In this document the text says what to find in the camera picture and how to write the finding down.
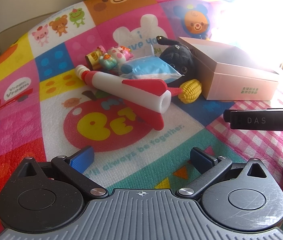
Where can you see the yellow pudding cup toy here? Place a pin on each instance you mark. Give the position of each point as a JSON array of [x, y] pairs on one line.
[[92, 60]]

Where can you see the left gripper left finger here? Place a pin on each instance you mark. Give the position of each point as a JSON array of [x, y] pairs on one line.
[[70, 170]]

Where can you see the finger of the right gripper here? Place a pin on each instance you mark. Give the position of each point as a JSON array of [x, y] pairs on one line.
[[260, 120]]

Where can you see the colourful cartoon play mat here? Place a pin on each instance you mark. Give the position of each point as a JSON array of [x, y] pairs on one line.
[[46, 110]]

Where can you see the black plush cat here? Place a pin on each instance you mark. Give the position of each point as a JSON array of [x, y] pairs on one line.
[[180, 58]]

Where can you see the white red foam rocket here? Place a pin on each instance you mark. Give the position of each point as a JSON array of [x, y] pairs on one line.
[[148, 98]]

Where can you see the yellow corn toy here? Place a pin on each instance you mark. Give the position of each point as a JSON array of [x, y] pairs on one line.
[[191, 90]]

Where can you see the pink cardboard box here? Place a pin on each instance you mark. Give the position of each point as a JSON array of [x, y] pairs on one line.
[[227, 73]]

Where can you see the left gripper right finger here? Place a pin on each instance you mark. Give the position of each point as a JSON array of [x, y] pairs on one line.
[[212, 171]]

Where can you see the pink teal toy figure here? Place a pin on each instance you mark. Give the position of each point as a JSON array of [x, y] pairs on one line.
[[113, 56]]

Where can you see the blue white plastic bag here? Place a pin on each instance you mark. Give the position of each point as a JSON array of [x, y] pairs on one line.
[[148, 67]]

